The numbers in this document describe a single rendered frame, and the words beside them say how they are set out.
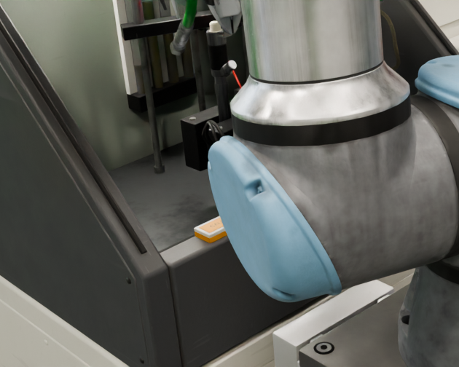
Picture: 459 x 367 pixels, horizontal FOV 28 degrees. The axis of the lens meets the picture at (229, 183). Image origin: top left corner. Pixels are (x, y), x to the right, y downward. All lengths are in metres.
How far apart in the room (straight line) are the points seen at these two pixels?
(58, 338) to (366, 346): 0.68
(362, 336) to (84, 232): 0.47
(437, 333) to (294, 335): 0.20
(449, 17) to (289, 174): 1.21
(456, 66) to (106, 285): 0.61
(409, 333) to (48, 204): 0.61
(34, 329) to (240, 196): 0.88
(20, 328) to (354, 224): 0.97
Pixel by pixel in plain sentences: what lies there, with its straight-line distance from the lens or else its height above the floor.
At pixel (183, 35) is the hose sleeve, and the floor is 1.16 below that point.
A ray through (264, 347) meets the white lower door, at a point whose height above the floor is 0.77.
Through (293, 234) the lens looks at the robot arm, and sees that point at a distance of 0.55.
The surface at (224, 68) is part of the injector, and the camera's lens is 1.37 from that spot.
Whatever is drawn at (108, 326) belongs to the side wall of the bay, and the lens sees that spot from 1.19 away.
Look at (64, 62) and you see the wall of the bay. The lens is 1.56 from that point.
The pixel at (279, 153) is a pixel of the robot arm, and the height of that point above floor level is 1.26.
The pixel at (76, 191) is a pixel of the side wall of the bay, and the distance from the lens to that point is 1.11.
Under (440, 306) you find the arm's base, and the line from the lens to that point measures 0.69.
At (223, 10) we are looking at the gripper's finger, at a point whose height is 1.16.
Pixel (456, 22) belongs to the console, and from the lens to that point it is 1.77.
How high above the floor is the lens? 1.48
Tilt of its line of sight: 25 degrees down
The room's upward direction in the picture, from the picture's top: 6 degrees counter-clockwise
